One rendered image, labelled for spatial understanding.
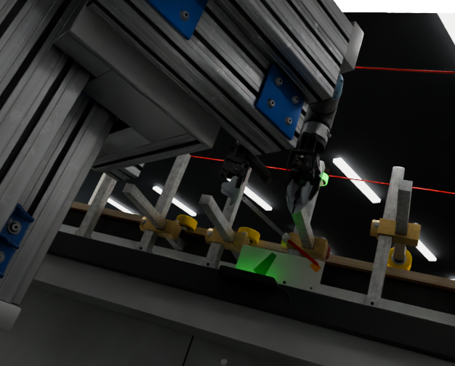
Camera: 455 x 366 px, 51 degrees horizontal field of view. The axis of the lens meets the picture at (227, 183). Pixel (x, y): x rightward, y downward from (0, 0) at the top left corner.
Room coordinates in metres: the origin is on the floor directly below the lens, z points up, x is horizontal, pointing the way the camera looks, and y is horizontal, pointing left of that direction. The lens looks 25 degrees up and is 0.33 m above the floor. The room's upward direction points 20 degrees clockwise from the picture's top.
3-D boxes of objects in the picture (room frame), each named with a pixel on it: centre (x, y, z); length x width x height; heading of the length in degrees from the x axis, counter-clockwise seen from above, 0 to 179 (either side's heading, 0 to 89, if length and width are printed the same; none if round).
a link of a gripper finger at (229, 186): (1.37, -0.01, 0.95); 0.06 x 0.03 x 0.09; 85
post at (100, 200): (1.69, 0.42, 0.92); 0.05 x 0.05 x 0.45; 65
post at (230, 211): (1.47, -0.04, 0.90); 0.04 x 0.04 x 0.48; 65
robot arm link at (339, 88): (0.98, -0.14, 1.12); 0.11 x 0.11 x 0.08; 79
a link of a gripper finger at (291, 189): (1.08, -0.16, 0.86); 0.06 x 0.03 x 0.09; 155
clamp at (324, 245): (1.36, -0.29, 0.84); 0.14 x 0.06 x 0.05; 65
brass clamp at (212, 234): (1.47, -0.06, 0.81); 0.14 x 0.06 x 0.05; 65
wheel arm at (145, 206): (1.51, 0.18, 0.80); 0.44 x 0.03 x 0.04; 155
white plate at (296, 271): (1.36, -0.23, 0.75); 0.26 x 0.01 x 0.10; 65
